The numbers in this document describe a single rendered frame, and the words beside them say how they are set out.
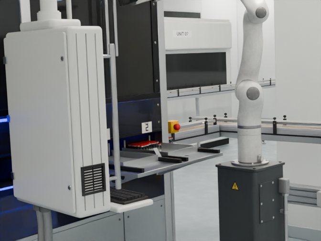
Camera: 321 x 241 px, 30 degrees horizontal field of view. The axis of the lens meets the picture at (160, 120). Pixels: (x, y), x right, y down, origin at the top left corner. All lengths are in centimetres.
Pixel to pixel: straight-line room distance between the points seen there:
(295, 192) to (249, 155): 102
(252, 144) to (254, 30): 57
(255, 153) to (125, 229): 87
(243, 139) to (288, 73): 163
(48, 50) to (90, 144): 40
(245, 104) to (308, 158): 169
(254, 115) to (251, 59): 28
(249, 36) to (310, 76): 154
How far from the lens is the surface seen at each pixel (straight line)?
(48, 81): 242
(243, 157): 305
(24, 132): 262
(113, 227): 332
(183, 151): 328
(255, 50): 302
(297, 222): 475
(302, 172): 463
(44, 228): 271
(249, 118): 301
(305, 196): 399
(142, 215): 348
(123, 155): 328
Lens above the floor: 142
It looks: 6 degrees down
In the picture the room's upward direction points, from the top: 2 degrees counter-clockwise
